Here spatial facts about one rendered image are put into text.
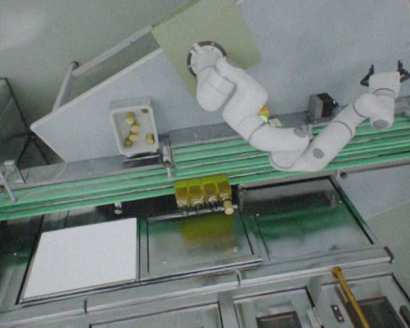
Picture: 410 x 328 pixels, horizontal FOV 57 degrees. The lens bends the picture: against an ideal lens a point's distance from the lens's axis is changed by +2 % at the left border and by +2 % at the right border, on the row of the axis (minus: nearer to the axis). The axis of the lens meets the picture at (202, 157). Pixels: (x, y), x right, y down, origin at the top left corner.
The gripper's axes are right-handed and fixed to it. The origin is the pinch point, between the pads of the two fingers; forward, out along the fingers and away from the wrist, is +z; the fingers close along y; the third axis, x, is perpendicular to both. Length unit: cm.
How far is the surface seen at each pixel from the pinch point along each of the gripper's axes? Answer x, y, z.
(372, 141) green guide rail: -30.9, -8.7, -12.2
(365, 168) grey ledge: -51, -15, -12
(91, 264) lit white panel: 9, -98, -96
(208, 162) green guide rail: -1, -67, -42
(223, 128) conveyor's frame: 2, -63, -26
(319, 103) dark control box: -8.2, -26.1, -7.3
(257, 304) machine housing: -17, -38, -92
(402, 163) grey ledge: -59, 0, -5
